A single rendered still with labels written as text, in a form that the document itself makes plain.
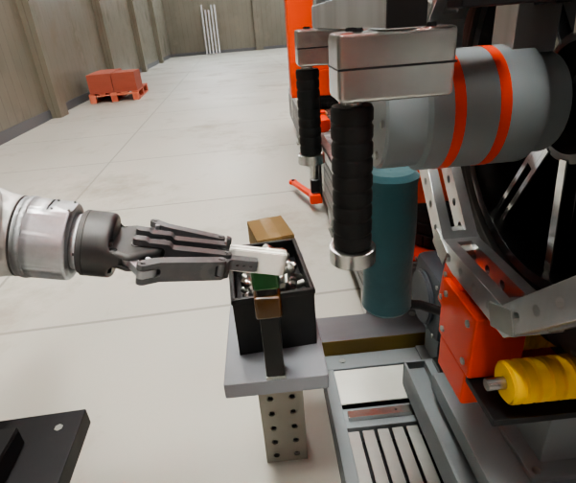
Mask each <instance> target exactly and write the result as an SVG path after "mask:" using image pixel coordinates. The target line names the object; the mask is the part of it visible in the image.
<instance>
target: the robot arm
mask: <svg viewBox="0 0 576 483"><path fill-rule="evenodd" d="M231 242H232V238H231V237H229V236H227V238H226V241H225V236H223V235H220V234H215V233H210V232H206V231H201V230H196V229H193V228H188V227H183V226H179V225H174V224H169V223H167V222H165V221H162V220H160V219H157V218H153V219H151V220H150V226H148V227H146V226H139V225H133V226H124V225H123V224H122V223H121V218H120V216H119V215H118V214H117V213H113V212H105V211H97V210H87V211H85V212H84V211H83V208H82V206H81V204H80V203H78V202H77V201H69V200H61V199H53V198H46V197H40V196H37V195H31V196H29V195H20V194H17V193H14V192H11V191H8V190H6V189H4V188H1V187H0V277H5V276H20V277H22V278H31V277H32V278H42V279H54V280H65V281H66V280H70V279H72V278H73V277H74V276H75V274H76V273H77V272H78V273H79V274H80V275H83V276H94V277H105V278H108V277H110V276H112V275H113V273H114V271H115V269H116V268H118V269H121V270H123V271H132V272H133V273H134V274H135V275H136V278H135V284H136V285H138V286H145V285H149V284H154V283H158V282H189V281H219V280H223V279H226V278H228V275H229V270H230V271H239V272H249V273H259V274H269V275H279V276H283V275H284V271H285V267H286V262H287V258H288V254H287V251H286V250H283V249H274V248H265V247H257V246H248V245H239V244H231Z"/></svg>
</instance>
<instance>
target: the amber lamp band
mask: <svg viewBox="0 0 576 483"><path fill-rule="evenodd" d="M254 307H255V314H256V318H257V319H258V320H263V319H272V318H280V317H282V316H283V310H282V299H281V290H280V288H278V289H277V294H276V295H267V296H257V293H256V291H254Z"/></svg>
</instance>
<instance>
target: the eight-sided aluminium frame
mask: <svg viewBox="0 0 576 483"><path fill-rule="evenodd" d="M447 3H448V0H428V5H427V20H426V23H427V22H432V21H437V24H453V25H455V26H457V30H458V32H457V42H456V48H459V47H462V41H463V32H464V26H465V22H466V18H467V14H468V11H469V9H470V8H466V9H455V10H449V9H448V8H447ZM441 170H442V174H443V177H444V181H445V186H446V190H447V194H448V198H449V206H450V209H451V213H452V217H453V222H454V226H452V227H451V226H450V222H449V214H448V210H447V206H446V202H445V198H444V194H443V189H442V185H441V181H440V177H439V173H438V169H429V170H419V172H420V176H421V180H422V184H423V189H424V194H425V198H426V206H427V210H428V214H429V219H430V224H431V228H432V233H433V240H432V241H433V244H434V246H435V248H436V251H437V255H438V257H439V258H440V261H441V263H442V265H445V263H446V264H447V266H448V267H449V270H450V271H451V273H452V274H453V276H454V277H455V278H456V280H457V281H458V282H459V283H460V285H461V286H462V287H463V288H464V290H465V291H466V292H467V293H468V294H469V295H470V296H471V298H472V299H473V301H474V302H475V304H476V305H477V306H478V307H479V308H480V309H481V310H482V311H483V313H484V314H485V315H486V316H487V318H488V319H489V320H490V325H491V327H493V328H495V329H497V330H498V332H499V333H500V334H501V335H502V337H504V338H506V337H518V336H527V335H537V334H554V333H563V332H564V330H568V329H572V328H576V275H575V276H573V277H570V278H568V279H565V280H563V281H560V282H559V283H556V284H554V285H551V286H549V287H545V288H542V289H540V290H535V289H534V288H532V287H531V286H530V285H529V284H528V283H527V282H526V281H525V280H524V279H523V278H522V277H521V276H520V275H519V274H517V273H516V272H515V271H514V270H513V269H512V268H511V267H510V266H509V265H508V264H507V263H506V262H505V261H504V260H502V259H501V258H500V257H499V256H498V255H497V254H496V253H495V252H494V250H493V249H492V248H491V247H490V246H489V245H487V244H486V243H485V242H484V241H482V240H481V238H480V236H479V234H478V232H477V230H476V226H475V223H474V219H473V215H472V208H471V204H470V201H469V197H468V193H467V189H466V185H465V181H464V177H463V174H462V170H461V167H450V168H443V169H441Z"/></svg>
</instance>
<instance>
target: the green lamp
mask: <svg viewBox="0 0 576 483"><path fill-rule="evenodd" d="M250 277H251V284H252V289H253V290H254V291H262V290H272V289H278V288H279V287H280V279H279V275H269V274H259V273H250Z"/></svg>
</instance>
